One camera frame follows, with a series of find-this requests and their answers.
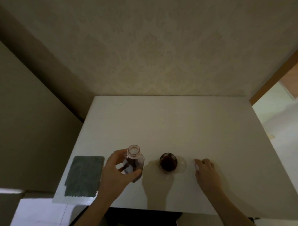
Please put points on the person's right forearm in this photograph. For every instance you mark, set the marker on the person's right forearm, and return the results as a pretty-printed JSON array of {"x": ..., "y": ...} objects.
[{"x": 228, "y": 209}]

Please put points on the small drinking glass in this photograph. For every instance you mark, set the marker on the small drinking glass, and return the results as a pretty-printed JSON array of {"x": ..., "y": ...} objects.
[{"x": 168, "y": 163}]

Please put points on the person's right hand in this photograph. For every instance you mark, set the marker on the person's right hand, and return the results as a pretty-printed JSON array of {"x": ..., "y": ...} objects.
[{"x": 208, "y": 179}]

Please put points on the grey-green wiping cloth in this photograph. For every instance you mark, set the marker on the grey-green wiping cloth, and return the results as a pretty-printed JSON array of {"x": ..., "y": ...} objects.
[{"x": 83, "y": 177}]

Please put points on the white wooden table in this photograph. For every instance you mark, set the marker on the white wooden table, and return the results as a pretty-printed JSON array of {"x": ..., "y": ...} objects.
[{"x": 174, "y": 121}]

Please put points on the person's left forearm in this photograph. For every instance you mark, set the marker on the person's left forearm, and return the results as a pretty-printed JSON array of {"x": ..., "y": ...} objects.
[{"x": 93, "y": 209}]

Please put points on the bottle of dark juice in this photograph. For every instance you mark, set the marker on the bottle of dark juice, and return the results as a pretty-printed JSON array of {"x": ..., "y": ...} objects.
[{"x": 135, "y": 160}]

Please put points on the person's left hand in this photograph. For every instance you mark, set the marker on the person's left hand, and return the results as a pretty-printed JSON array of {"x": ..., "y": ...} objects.
[{"x": 111, "y": 179}]

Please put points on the white bottle cap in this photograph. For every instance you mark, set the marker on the white bottle cap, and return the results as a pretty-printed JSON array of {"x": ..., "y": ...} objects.
[{"x": 197, "y": 166}]

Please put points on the wooden doorway frame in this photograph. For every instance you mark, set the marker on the wooden doorway frame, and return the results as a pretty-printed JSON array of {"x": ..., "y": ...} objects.
[{"x": 272, "y": 81}]

